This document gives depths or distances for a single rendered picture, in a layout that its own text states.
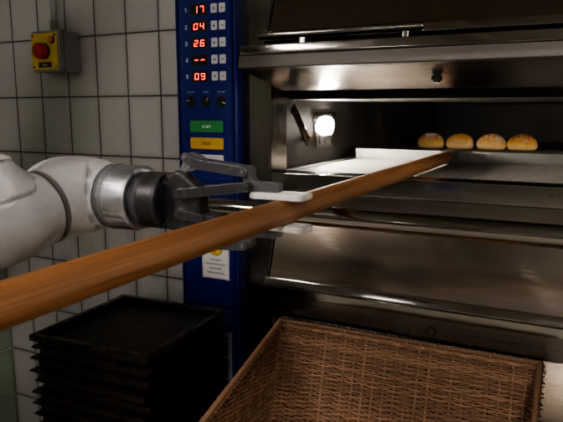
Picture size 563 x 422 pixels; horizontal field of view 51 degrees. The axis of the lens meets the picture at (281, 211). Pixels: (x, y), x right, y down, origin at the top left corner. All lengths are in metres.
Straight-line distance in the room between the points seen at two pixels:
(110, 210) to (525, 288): 0.76
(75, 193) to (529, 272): 0.81
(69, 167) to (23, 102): 0.98
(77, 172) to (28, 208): 0.10
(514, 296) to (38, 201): 0.84
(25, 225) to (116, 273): 0.33
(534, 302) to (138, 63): 1.03
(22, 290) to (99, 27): 1.26
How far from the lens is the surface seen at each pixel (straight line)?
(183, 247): 0.52
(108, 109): 1.59
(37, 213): 0.78
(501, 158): 1.64
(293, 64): 1.13
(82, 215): 0.83
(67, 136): 1.69
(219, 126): 1.35
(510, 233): 0.80
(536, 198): 1.17
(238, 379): 1.22
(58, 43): 1.61
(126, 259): 0.46
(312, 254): 1.30
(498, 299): 1.20
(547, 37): 1.02
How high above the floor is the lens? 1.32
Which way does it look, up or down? 10 degrees down
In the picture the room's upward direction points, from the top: straight up
